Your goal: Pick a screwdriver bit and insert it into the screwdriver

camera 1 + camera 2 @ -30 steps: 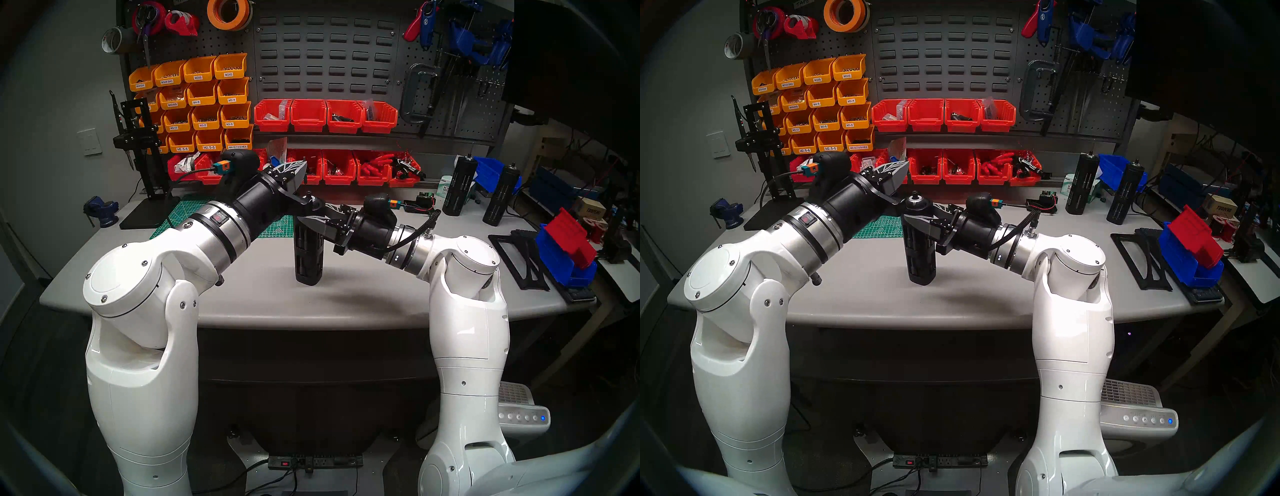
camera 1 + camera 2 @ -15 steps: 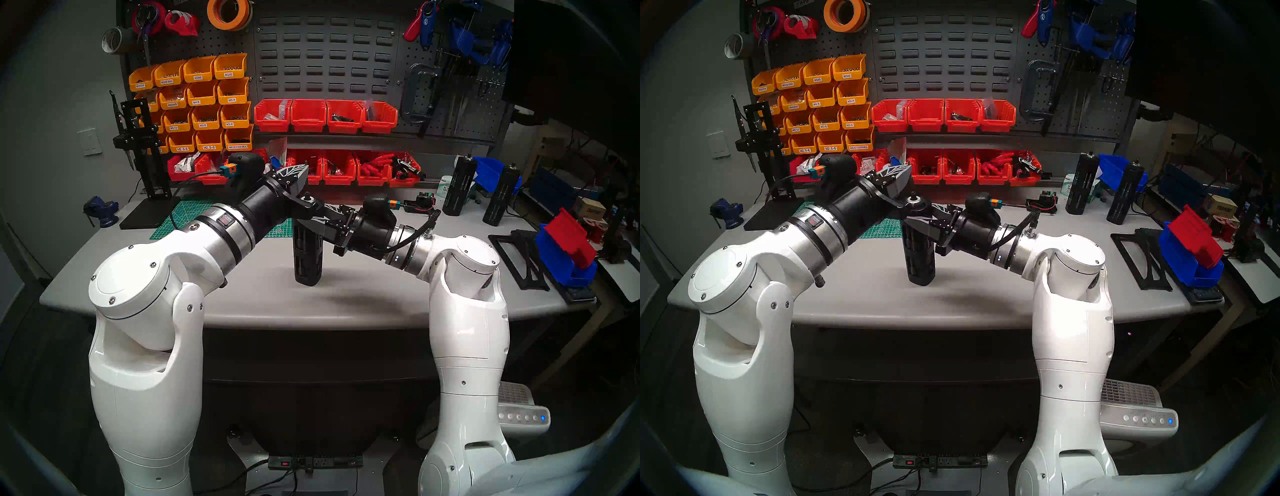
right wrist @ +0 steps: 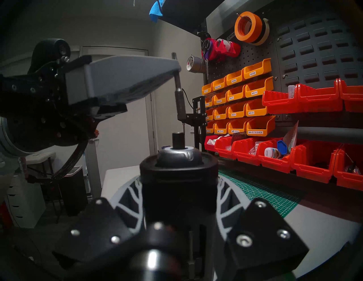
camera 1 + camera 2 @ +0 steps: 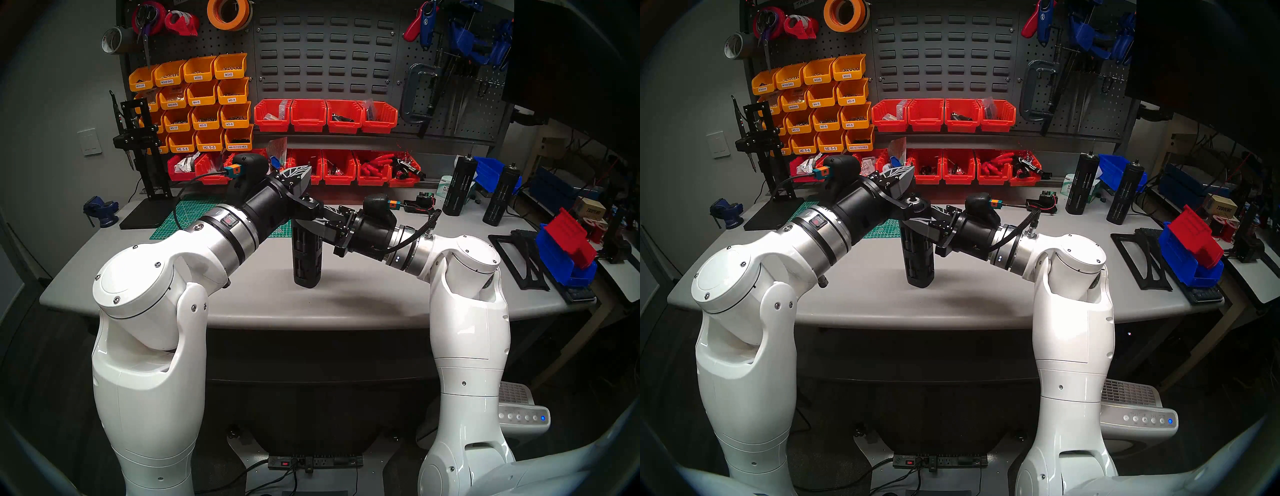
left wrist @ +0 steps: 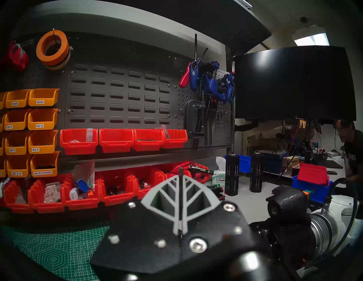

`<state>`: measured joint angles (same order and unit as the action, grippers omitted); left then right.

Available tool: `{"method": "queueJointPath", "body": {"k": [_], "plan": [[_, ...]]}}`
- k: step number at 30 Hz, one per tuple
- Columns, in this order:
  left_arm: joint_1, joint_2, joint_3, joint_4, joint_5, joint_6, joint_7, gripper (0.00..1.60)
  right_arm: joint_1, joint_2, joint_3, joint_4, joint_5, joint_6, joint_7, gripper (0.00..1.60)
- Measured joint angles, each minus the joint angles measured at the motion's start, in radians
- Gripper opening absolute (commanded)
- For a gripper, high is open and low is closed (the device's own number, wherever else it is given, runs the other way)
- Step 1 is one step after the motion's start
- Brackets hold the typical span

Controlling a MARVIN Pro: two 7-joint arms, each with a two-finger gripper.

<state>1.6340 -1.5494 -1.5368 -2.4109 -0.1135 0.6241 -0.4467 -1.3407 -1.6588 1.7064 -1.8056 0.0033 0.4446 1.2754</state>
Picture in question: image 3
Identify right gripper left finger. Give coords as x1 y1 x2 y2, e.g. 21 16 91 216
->
52 176 143 269

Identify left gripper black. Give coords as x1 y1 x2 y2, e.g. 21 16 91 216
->
0 55 182 148

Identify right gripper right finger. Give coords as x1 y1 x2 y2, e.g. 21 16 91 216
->
218 176 309 279

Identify black electric screwdriver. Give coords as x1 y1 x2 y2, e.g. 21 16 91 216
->
140 132 220 281

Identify green cutting mat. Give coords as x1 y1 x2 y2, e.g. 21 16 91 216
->
217 169 305 218

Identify black waste bin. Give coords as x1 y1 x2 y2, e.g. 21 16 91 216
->
58 166 89 217

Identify white door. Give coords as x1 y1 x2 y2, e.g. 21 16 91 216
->
79 46 158 196

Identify red storage bin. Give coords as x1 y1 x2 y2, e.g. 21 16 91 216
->
262 84 301 114
337 79 363 113
334 143 363 191
295 79 343 113
291 141 345 184
257 139 298 174
232 138 268 166
215 136 241 159
204 135 224 152

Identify white drawer cabinet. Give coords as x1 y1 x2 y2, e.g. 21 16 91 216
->
4 152 57 228

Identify blue cloth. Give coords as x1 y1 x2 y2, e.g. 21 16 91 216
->
149 0 168 23

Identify white bottle blue cap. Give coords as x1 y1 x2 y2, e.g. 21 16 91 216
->
264 140 288 159

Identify black metal stand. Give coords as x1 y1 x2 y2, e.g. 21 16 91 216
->
177 96 209 152

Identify red tape roll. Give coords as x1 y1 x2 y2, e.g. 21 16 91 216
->
203 38 224 61

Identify orange bin labelled M3X8 BAD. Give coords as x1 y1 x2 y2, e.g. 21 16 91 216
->
211 76 228 91

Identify orange bin labelled M4X4X6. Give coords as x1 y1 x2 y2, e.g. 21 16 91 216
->
212 91 229 106

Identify silver foil packet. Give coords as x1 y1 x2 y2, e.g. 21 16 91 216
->
283 120 299 153

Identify orange bin labelled M4-0.7X6 HEX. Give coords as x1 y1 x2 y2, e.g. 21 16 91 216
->
246 116 276 137

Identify orange bin labelled M3-12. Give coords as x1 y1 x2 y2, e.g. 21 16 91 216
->
213 106 229 120

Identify orange bin labelled M2.5-5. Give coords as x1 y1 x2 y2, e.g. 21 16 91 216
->
228 118 249 134

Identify red tape dispenser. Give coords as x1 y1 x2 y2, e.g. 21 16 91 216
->
220 39 241 58

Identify orange bin labelled M2.5-6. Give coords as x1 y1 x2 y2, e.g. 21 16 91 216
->
213 120 230 134

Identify orange bin labelled M4-6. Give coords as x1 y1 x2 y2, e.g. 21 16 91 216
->
226 85 246 102

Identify orange bin labelled M3-8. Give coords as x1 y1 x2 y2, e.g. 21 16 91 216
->
227 101 248 119

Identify orange bin labelled M3-6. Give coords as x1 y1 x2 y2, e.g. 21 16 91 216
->
245 98 268 117

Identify orange bin labelled M3X6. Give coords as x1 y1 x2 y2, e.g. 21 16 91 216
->
243 58 272 80

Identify orange bin labelled M3-4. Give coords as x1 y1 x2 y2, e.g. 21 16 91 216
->
244 76 274 99

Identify orange tape roll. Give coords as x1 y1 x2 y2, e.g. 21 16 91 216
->
235 11 263 43

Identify black and cream tape roll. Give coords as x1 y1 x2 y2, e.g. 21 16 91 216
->
251 18 270 46

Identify grey duct tape roll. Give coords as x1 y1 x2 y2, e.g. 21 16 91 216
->
186 55 207 74

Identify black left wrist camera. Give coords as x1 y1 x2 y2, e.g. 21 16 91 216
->
28 38 71 74

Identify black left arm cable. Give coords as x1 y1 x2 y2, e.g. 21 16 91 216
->
27 139 88 183

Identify scissors with black handles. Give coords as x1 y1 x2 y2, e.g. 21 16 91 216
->
201 40 212 81

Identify grey louvered wall panel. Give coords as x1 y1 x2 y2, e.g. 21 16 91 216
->
274 8 363 91

